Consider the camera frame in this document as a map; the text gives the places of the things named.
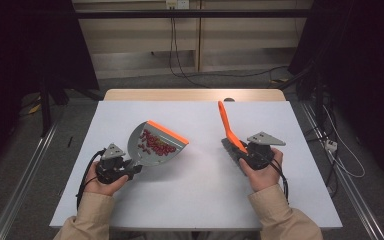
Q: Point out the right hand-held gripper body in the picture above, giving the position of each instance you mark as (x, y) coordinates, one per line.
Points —
(266, 139)

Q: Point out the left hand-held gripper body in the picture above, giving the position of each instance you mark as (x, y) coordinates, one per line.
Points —
(112, 151)

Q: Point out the grey dustpan with orange edge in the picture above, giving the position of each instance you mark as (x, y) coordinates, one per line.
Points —
(136, 143)

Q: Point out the orange brush with grey bristles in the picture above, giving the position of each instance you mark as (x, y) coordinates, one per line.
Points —
(226, 121)

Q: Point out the heap of red beans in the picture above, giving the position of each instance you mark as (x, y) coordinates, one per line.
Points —
(156, 146)

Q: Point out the person's right hand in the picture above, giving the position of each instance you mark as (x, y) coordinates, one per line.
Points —
(263, 176)

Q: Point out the person's left hand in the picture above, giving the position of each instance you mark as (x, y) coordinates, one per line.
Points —
(103, 188)

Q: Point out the small black stick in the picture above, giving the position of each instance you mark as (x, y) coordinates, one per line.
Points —
(69, 141)

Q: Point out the dark round table grommet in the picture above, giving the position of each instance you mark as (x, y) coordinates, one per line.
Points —
(229, 99)

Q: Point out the black metal stand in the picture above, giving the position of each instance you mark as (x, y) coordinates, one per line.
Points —
(318, 100)
(45, 110)

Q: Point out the white power strip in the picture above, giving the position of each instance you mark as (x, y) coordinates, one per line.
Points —
(331, 145)

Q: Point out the wooden table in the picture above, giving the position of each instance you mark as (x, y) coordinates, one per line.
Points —
(180, 95)

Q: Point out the dark curtain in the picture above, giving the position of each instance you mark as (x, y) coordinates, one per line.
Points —
(20, 50)
(363, 50)

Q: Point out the metal floor rail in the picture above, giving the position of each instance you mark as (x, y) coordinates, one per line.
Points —
(20, 190)
(356, 203)

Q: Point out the white wall socket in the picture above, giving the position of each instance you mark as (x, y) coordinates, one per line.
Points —
(176, 4)

